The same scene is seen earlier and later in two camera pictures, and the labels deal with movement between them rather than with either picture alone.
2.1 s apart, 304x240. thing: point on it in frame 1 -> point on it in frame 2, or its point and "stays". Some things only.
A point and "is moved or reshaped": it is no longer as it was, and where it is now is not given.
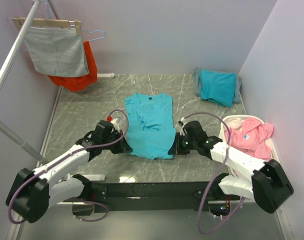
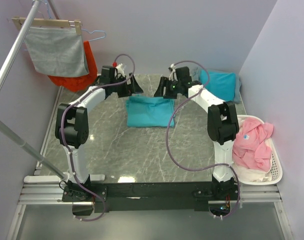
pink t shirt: [250, 138] stays
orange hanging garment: [78, 83] stays
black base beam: [164, 196] stays
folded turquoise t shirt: [218, 86] stays
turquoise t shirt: [151, 127] is moved or reshaped
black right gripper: [176, 148] -> [164, 82]
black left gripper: [126, 148] -> [132, 88]
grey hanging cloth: [57, 52] stays
